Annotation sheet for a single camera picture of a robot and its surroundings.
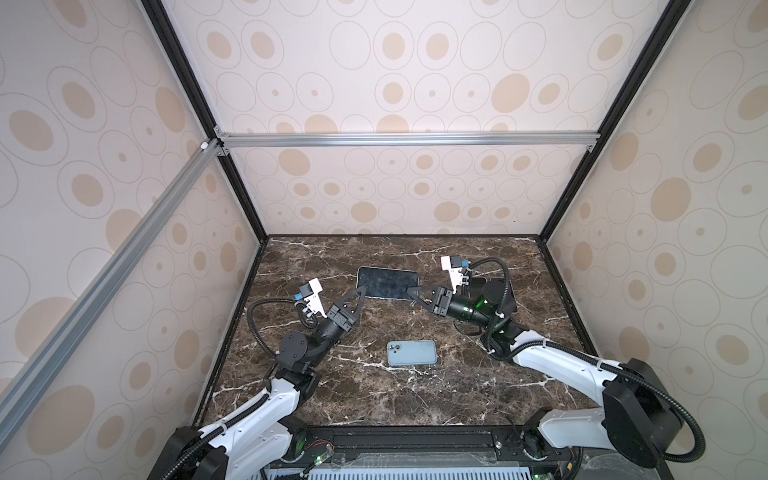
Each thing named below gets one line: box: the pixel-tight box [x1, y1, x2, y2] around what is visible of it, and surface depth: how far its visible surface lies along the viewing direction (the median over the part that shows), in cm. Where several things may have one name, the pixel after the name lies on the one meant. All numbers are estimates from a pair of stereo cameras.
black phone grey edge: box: [356, 266, 420, 300], surface depth 70 cm
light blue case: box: [387, 340, 437, 366], surface depth 92 cm
